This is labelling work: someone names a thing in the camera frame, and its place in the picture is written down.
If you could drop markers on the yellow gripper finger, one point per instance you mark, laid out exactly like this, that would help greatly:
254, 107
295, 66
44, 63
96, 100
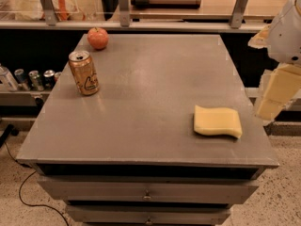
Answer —
259, 40
276, 89

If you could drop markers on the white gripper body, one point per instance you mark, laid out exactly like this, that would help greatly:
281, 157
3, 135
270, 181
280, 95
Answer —
286, 37

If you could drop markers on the yellow sponge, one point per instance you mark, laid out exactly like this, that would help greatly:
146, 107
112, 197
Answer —
217, 121

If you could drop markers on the orange soda can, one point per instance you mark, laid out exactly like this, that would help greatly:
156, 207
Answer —
84, 72

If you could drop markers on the dark red can on shelf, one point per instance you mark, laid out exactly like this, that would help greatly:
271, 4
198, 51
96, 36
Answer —
49, 78

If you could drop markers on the green grey can on shelf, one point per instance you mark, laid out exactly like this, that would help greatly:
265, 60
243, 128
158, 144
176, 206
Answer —
36, 80

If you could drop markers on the blue grey can on shelf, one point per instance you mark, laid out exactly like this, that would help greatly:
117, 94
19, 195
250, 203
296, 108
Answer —
22, 78

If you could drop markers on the silver can on shelf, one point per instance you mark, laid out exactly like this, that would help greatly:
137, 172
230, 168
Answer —
7, 79

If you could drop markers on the red apple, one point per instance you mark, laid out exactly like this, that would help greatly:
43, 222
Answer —
97, 38

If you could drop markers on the grey drawer cabinet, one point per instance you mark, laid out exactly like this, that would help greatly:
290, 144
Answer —
139, 126

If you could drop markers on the white orange plastic bag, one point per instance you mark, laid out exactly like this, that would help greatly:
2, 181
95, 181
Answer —
35, 10

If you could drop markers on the lower drawer with knob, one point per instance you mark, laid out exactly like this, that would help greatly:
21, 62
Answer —
147, 215

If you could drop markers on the drawer with knob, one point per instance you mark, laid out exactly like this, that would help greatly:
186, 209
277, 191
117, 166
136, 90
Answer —
92, 189
147, 215

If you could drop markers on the upper drawer with knob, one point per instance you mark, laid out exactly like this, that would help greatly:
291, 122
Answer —
92, 189

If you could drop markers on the right metal bracket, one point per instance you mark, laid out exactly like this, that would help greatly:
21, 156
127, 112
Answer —
238, 12

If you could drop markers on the metal bracket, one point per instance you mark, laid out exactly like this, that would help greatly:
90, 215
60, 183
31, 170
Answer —
238, 12
124, 13
49, 12

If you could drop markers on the middle metal bracket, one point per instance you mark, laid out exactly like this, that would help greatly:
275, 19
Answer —
124, 13

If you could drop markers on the left metal bracket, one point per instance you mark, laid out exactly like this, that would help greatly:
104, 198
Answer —
49, 12

